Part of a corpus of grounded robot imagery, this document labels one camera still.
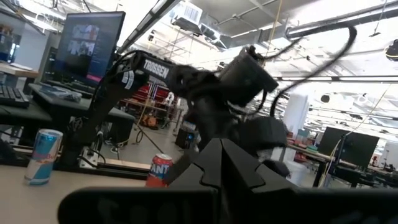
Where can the tan table cover sheet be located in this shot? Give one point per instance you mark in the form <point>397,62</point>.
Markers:
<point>46,202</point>

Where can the red storage shelving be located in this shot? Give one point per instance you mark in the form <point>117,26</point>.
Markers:
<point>144,91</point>

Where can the white ceiling air unit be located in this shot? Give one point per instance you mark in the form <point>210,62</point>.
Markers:
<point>186,15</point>

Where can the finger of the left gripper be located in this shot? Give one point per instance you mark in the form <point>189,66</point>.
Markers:
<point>183,166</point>
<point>278,168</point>

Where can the clear plastic bag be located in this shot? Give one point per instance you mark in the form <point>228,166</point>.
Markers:
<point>60,92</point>

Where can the white building column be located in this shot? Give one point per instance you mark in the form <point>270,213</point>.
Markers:
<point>295,112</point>

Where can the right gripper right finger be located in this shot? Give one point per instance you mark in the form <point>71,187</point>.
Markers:
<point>242,174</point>

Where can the black office monitor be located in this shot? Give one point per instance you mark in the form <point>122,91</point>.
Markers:
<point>348,146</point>

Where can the black desk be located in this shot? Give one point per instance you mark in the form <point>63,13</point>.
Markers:
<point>77,107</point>

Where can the blue silver Red Bull can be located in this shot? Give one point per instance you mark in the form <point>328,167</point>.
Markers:
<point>43,155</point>

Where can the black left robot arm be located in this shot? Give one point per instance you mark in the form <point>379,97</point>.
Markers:
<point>102,102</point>

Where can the black computer monitor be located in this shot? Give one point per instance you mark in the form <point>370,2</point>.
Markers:
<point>90,46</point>

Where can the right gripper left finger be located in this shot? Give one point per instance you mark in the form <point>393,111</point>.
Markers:
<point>208,174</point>

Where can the black keyboard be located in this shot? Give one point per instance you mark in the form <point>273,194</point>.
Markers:
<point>12,96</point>

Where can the red Fanta can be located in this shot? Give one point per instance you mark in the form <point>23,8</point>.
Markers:
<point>157,171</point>

